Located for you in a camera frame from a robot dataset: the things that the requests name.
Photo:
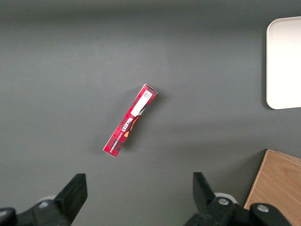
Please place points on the oak wooden drawer cabinet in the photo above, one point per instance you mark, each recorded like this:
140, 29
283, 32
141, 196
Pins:
277, 183

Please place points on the red tartan shortbread box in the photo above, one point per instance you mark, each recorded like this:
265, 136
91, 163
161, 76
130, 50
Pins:
130, 121

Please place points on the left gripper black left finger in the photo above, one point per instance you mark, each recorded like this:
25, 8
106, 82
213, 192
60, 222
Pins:
68, 200

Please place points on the beige rectangular tray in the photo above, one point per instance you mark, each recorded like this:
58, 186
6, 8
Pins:
284, 63

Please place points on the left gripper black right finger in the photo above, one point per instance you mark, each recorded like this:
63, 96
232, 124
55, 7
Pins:
204, 200

